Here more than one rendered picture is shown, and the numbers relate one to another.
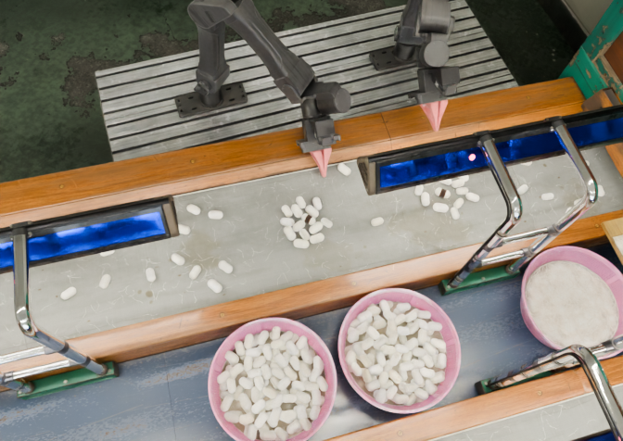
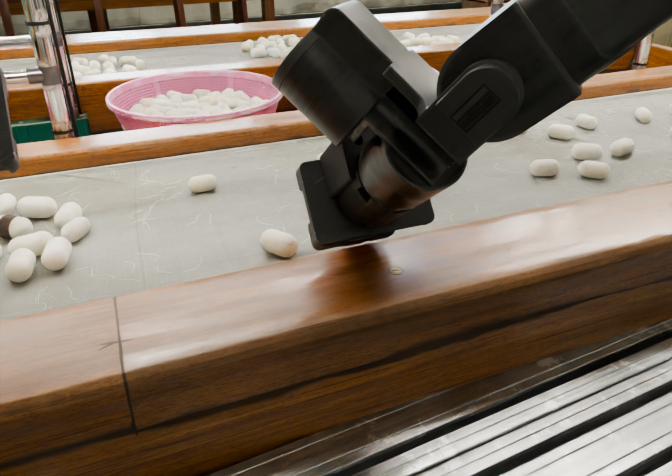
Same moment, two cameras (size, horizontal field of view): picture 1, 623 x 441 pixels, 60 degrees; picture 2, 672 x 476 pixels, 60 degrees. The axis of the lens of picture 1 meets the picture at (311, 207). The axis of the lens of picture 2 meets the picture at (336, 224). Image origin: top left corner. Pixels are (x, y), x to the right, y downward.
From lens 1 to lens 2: 1.47 m
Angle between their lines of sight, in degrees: 88
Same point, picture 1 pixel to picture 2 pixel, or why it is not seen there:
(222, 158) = (612, 214)
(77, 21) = not seen: outside the picture
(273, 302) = not seen: hidden behind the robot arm
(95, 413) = not seen: hidden behind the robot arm
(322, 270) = (314, 145)
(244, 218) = (486, 177)
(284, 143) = (470, 255)
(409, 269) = (156, 133)
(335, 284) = (291, 118)
